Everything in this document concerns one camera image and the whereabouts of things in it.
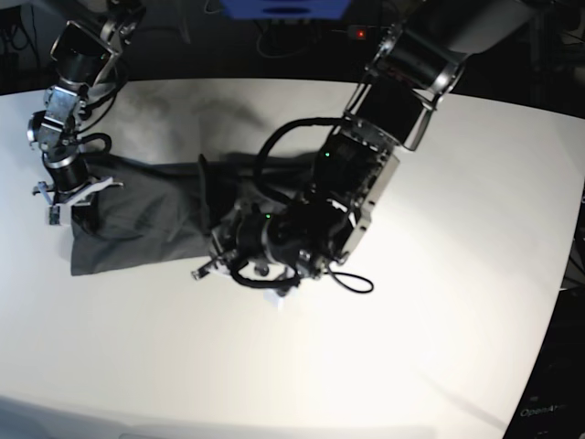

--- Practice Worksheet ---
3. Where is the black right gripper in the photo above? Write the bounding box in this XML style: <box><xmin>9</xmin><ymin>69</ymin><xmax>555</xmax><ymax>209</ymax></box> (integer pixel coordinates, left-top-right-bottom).
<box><xmin>48</xmin><ymin>157</ymin><xmax>99</xmax><ymax>236</ymax></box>

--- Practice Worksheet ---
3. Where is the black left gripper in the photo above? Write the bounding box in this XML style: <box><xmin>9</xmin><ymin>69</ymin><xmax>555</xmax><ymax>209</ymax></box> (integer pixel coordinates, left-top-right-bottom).
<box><xmin>228</xmin><ymin>212</ymin><xmax>302</xmax><ymax>274</ymax></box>

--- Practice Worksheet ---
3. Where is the dark grey T-shirt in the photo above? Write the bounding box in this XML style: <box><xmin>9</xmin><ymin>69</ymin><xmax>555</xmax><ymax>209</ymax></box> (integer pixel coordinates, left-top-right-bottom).
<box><xmin>68</xmin><ymin>150</ymin><xmax>321</xmax><ymax>276</ymax></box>

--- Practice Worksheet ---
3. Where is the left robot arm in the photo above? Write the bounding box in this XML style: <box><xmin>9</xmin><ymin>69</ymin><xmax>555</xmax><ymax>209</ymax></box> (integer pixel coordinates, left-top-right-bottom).
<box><xmin>70</xmin><ymin>1</ymin><xmax>539</xmax><ymax>296</ymax></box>

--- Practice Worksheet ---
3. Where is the black power strip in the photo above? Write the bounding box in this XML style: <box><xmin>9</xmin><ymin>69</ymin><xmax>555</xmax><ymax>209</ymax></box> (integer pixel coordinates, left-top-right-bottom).
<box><xmin>346</xmin><ymin>25</ymin><xmax>388</xmax><ymax>41</ymax></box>

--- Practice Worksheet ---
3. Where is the blue plastic box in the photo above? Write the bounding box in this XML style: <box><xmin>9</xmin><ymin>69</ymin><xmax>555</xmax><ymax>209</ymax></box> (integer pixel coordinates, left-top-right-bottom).
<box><xmin>221</xmin><ymin>0</ymin><xmax>351</xmax><ymax>20</ymax></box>

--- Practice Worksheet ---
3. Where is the black OpenArm base box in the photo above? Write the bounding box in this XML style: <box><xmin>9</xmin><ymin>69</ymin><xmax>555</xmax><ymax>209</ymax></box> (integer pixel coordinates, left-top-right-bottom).
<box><xmin>504</xmin><ymin>287</ymin><xmax>584</xmax><ymax>438</ymax></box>

